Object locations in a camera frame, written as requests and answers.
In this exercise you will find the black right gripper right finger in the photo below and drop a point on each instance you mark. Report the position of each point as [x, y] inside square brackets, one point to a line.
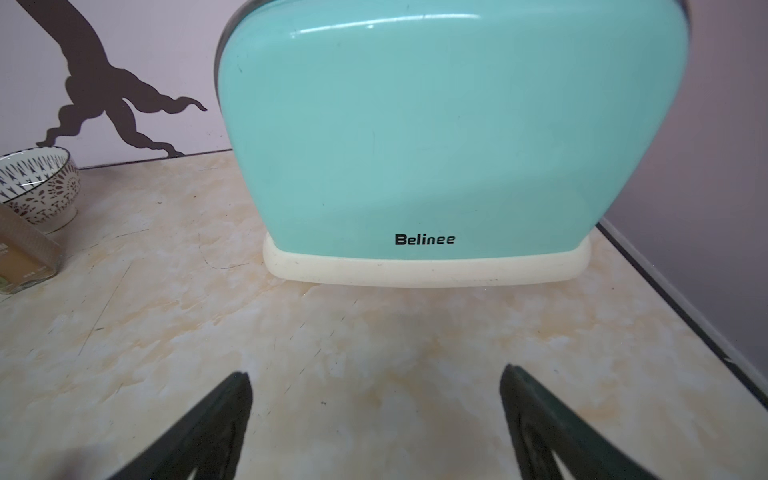
[545, 432]

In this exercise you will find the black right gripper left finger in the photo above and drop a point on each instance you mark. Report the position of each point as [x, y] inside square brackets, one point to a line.
[205, 443]

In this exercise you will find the brown spice jar black lid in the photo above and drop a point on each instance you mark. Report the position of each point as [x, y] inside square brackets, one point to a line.
[28, 256]

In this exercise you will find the mint green Belinee toaster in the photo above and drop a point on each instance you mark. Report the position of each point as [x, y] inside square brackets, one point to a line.
[431, 144]

